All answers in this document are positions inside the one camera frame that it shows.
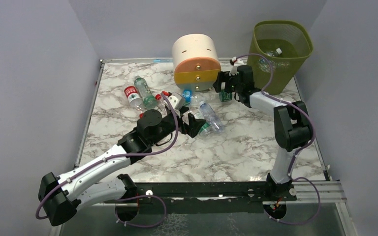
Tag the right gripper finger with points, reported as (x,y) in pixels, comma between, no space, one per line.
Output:
(222,76)
(219,86)

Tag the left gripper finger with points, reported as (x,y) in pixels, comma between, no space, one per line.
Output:
(195,123)
(184,111)

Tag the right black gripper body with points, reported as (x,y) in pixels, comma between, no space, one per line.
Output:
(227,82)

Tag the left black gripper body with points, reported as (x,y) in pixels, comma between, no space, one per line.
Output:
(185,125)

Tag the green label Nongfu bottle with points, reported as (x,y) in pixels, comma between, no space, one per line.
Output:
(206,128)

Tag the dark green label bottle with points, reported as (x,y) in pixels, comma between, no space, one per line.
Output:
(221,97)

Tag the blue label clear bottle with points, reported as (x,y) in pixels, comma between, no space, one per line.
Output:
(193,98)

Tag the clear blue tinted bottle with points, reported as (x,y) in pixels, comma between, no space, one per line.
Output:
(211,117)

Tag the white label bottle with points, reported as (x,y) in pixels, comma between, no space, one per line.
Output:
(274,53)

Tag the red label Nongfu bottle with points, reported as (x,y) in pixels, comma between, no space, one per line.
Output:
(161,100)

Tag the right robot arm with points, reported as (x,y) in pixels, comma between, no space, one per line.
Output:
(292,127)

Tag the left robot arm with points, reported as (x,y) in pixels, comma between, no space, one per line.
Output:
(63,195)

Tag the green plastic waste bin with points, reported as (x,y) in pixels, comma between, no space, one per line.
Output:
(270,73)

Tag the cream round drawer cabinet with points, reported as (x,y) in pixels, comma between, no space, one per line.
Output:
(196,63)

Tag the green tea bottle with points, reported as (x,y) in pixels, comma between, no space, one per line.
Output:
(149,100)

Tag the small red label bottle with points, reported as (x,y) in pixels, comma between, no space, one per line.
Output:
(134,99)

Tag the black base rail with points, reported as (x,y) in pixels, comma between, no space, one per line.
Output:
(229,196)

